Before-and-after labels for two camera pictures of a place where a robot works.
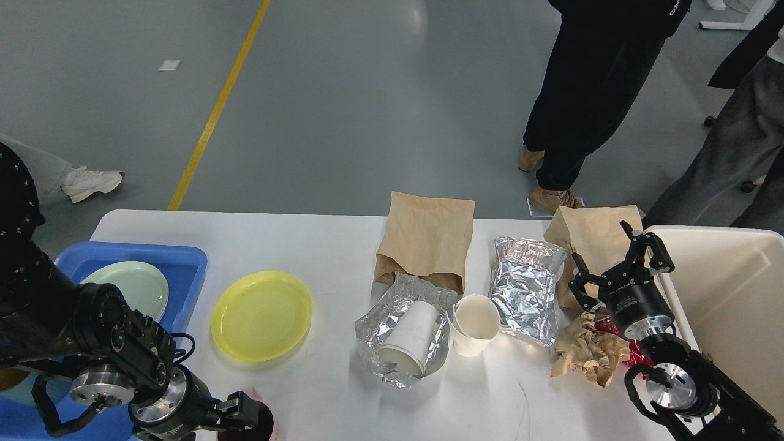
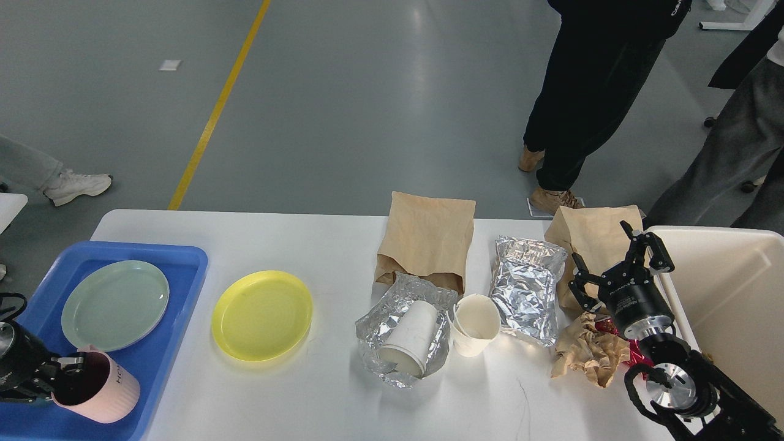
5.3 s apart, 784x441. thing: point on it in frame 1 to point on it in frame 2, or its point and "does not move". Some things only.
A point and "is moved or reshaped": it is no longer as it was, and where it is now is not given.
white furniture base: x=761 y=9 does not move
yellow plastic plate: x=260 y=315 does not move
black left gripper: x=184 y=406 to x=28 y=370
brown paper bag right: x=594 y=233 does not move
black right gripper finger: x=661 y=262 does not move
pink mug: x=263 y=429 is moved or reshaped
